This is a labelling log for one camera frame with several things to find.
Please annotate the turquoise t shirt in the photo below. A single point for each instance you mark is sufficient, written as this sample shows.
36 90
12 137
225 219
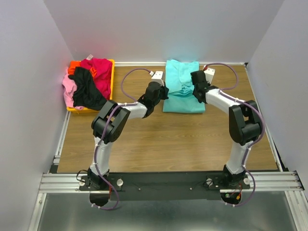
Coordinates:
180 94

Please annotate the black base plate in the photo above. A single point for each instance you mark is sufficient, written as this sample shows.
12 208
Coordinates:
137 186

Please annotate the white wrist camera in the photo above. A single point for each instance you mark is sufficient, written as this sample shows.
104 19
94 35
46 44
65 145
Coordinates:
209 73
157 76

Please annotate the aluminium frame rail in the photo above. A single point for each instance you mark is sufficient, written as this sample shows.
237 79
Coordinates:
267 200

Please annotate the magenta t shirt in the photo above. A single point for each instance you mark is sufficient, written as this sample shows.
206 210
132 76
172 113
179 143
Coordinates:
102 80

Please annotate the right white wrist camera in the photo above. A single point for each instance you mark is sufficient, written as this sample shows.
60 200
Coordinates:
209 73

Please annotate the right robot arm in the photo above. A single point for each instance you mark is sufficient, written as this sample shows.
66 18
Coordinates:
245 126

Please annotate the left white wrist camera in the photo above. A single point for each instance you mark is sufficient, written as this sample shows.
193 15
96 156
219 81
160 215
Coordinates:
157 76

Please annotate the black t shirt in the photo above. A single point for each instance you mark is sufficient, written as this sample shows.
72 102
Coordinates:
87 95

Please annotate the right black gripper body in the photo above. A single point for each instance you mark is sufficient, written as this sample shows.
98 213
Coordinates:
194 93

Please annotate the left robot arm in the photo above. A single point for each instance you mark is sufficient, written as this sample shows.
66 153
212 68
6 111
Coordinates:
109 124

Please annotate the orange t shirt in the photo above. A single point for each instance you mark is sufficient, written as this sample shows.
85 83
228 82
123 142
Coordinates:
74 64

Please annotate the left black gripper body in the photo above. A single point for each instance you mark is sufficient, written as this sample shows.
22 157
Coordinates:
161 95

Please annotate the pink t shirt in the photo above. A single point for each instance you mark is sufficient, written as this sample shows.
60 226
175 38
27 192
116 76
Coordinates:
69 88

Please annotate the yellow plastic bin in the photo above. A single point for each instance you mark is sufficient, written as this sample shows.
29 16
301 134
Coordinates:
87 84

